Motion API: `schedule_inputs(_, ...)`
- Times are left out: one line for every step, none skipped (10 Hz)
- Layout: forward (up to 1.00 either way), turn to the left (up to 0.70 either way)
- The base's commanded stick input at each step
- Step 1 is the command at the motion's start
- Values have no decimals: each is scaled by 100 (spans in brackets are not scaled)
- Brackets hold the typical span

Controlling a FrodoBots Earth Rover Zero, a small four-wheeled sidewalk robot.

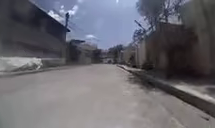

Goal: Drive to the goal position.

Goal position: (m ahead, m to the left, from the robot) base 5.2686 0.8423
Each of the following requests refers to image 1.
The low building with dark roof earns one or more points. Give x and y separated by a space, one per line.
80 51

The grey concrete road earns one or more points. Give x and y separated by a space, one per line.
91 96

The utility pole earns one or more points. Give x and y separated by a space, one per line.
67 23

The raised grey kerb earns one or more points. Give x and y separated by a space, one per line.
168 89

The tall tree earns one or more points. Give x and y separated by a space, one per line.
158 10

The large grey building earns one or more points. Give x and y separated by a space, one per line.
26 31

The raised concrete pavement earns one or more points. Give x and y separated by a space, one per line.
195 87

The white rubble heap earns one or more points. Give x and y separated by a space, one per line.
16 63

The brown wall building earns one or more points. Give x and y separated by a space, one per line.
168 46

